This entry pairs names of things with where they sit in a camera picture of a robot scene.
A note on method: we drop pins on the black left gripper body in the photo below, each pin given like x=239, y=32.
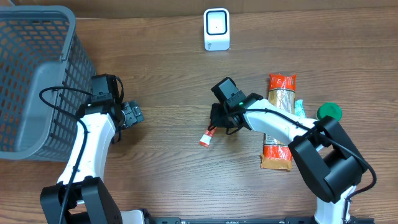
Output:
x=134, y=112

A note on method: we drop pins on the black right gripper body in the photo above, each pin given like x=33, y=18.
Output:
x=218, y=117

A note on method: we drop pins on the red stick packet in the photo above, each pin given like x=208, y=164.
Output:
x=207, y=137

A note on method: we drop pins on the long spaghetti pasta package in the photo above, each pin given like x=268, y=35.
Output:
x=281, y=94

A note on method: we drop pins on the teal wet wipes pack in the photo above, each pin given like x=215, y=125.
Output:
x=299, y=109

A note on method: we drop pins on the green lid jar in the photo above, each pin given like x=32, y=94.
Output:
x=329, y=109

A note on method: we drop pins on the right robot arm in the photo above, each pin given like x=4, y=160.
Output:
x=329, y=162

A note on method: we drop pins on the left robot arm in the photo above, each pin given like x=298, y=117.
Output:
x=80, y=195

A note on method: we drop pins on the white barcode scanner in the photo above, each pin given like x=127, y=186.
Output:
x=216, y=26

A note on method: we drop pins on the grey plastic shopping basket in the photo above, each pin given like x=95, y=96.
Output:
x=43, y=63

